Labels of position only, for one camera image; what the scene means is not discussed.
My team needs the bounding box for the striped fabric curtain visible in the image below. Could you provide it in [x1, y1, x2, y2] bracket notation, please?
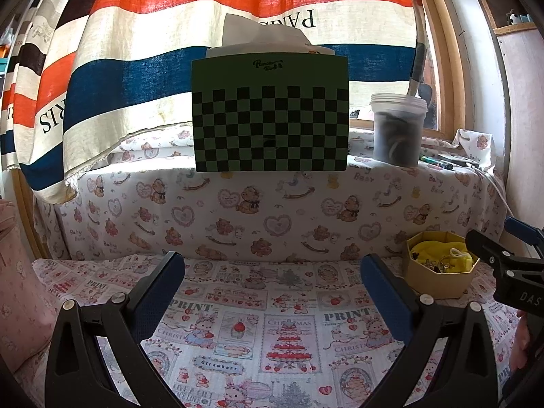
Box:
[0, 0, 428, 205]

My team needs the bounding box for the clear plastic tub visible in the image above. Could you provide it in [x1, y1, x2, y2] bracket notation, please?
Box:
[369, 92, 429, 168]

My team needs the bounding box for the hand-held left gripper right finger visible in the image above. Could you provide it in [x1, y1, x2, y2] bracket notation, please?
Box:
[360, 254, 500, 408]

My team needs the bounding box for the white tissue paper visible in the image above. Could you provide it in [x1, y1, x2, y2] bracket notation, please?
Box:
[206, 14, 336, 58]

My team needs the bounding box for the gold octagonal box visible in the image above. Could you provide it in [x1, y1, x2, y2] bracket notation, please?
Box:
[403, 230, 481, 300]

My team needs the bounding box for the brush handle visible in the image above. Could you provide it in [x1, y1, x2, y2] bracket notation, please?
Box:
[407, 42, 428, 98]

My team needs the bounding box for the green checkered box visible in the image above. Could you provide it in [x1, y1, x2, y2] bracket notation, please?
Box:
[190, 53, 350, 174]

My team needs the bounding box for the wooden board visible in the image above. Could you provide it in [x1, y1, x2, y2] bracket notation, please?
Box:
[480, 0, 544, 239]

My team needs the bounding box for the yellow fluffy cloth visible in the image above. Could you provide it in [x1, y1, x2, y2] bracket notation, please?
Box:
[409, 240, 479, 273]

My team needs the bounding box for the wooden window frame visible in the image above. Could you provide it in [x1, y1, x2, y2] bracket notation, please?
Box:
[408, 0, 470, 142]

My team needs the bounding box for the flat black device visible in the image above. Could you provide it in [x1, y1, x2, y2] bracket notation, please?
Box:
[438, 152, 473, 169]

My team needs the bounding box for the pink cushion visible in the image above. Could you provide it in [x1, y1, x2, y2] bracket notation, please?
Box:
[0, 198, 60, 375]

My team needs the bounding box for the person's right hand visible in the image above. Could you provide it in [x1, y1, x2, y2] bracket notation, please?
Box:
[509, 309, 533, 374]

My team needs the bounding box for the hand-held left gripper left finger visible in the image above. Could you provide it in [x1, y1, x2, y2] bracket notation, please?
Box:
[45, 252, 185, 408]

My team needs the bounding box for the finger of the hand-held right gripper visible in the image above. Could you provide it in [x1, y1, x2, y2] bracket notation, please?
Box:
[465, 229, 528, 279]
[504, 217, 544, 258]

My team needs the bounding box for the white cable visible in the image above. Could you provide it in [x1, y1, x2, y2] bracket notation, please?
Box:
[465, 161, 517, 222]

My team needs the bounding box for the strawberry printed cloth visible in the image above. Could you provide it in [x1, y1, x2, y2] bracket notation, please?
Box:
[13, 255, 528, 408]

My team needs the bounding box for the teddy bear printed cloth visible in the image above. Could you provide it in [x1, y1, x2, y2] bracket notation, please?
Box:
[32, 127, 511, 264]

